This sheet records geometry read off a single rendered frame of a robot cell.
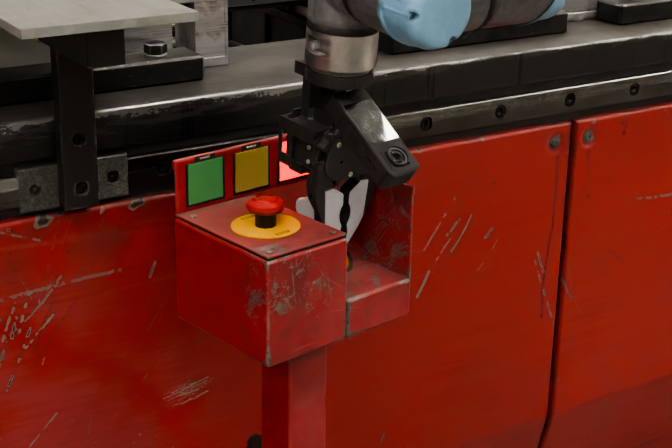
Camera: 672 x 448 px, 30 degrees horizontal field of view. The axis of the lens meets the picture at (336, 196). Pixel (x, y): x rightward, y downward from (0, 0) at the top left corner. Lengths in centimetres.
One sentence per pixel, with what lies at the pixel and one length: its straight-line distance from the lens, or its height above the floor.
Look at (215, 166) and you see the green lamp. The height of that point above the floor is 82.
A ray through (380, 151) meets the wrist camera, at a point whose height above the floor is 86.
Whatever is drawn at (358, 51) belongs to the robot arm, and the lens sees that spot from 127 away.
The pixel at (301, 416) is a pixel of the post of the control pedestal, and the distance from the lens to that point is 140.
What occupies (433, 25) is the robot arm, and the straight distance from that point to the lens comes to 116.
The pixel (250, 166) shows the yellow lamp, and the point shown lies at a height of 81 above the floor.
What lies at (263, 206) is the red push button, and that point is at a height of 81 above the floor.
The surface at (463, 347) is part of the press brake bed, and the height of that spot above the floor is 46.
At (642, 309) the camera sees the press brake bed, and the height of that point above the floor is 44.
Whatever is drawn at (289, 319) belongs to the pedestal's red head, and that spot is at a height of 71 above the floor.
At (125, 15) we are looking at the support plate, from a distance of 123.
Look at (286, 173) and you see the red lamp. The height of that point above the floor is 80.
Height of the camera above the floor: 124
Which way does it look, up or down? 20 degrees down
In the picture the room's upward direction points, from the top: 1 degrees clockwise
